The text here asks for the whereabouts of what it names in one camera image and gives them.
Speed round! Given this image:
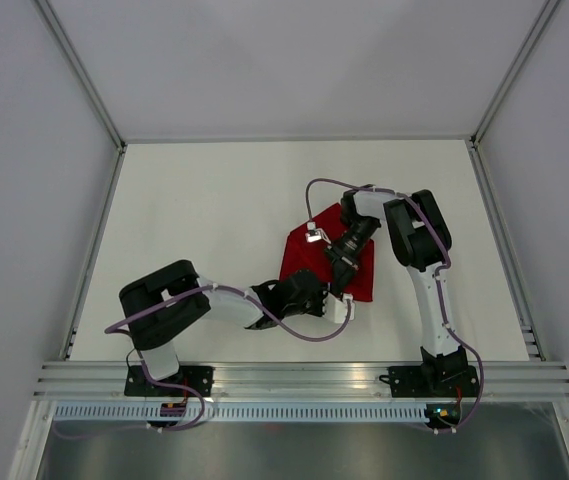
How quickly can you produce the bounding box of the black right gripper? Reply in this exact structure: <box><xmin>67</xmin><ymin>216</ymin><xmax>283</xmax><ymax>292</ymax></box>
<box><xmin>322</xmin><ymin>215</ymin><xmax>378</xmax><ymax>293</ymax></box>

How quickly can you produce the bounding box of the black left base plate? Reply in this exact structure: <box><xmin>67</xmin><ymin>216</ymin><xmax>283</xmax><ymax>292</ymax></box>
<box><xmin>124</xmin><ymin>365</ymin><xmax>214</xmax><ymax>398</ymax></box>

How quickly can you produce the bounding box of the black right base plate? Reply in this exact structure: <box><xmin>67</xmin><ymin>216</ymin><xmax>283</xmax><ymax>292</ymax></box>
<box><xmin>385</xmin><ymin>366</ymin><xmax>481</xmax><ymax>399</ymax></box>

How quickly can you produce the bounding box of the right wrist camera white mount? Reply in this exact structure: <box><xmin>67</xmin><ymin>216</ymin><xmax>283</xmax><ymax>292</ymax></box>
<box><xmin>305</xmin><ymin>222</ymin><xmax>325</xmax><ymax>243</ymax></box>

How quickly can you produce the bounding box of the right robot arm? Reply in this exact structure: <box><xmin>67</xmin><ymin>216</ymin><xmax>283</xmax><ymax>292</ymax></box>
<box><xmin>325</xmin><ymin>185</ymin><xmax>480</xmax><ymax>397</ymax></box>

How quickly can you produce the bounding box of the slotted cable duct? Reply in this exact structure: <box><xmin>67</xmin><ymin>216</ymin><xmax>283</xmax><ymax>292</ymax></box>
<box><xmin>54</xmin><ymin>401</ymin><xmax>427</xmax><ymax>423</ymax></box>

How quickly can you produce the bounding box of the red cloth napkin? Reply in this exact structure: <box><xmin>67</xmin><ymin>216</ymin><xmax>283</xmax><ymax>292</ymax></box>
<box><xmin>279</xmin><ymin>203</ymin><xmax>375</xmax><ymax>303</ymax></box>

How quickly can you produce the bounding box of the left aluminium frame post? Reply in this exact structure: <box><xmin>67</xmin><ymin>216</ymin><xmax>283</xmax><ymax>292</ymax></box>
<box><xmin>31</xmin><ymin>0</ymin><xmax>126</xmax><ymax>151</ymax></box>

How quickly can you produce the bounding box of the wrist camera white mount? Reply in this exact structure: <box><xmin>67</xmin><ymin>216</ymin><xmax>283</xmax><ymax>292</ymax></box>
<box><xmin>305</xmin><ymin>222</ymin><xmax>325</xmax><ymax>243</ymax></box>
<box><xmin>321</xmin><ymin>293</ymin><xmax>355</xmax><ymax>324</ymax></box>

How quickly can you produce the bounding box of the aluminium mounting rail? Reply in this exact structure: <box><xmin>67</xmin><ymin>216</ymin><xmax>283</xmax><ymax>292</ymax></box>
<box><xmin>32</xmin><ymin>361</ymin><xmax>569</xmax><ymax>402</ymax></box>

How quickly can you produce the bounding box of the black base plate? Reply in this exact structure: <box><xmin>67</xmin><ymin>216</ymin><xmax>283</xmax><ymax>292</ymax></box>
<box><xmin>385</xmin><ymin>366</ymin><xmax>481</xmax><ymax>399</ymax></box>
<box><xmin>124</xmin><ymin>365</ymin><xmax>214</xmax><ymax>398</ymax></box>

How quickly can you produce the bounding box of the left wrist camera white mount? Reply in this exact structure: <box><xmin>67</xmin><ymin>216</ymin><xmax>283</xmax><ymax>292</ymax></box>
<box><xmin>321</xmin><ymin>293</ymin><xmax>355</xmax><ymax>324</ymax></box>

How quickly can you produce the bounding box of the right aluminium frame post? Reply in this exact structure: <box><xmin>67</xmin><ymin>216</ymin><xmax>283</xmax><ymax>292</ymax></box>
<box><xmin>467</xmin><ymin>0</ymin><xmax>563</xmax><ymax>149</ymax></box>

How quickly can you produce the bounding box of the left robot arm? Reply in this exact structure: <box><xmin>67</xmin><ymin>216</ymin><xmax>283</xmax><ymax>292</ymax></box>
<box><xmin>119</xmin><ymin>260</ymin><xmax>328</xmax><ymax>396</ymax></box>

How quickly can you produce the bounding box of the aluminium frame post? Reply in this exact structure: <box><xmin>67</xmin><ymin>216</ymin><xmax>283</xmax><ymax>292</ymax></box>
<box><xmin>467</xmin><ymin>0</ymin><xmax>563</xmax><ymax>149</ymax></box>
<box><xmin>31</xmin><ymin>0</ymin><xmax>126</xmax><ymax>151</ymax></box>

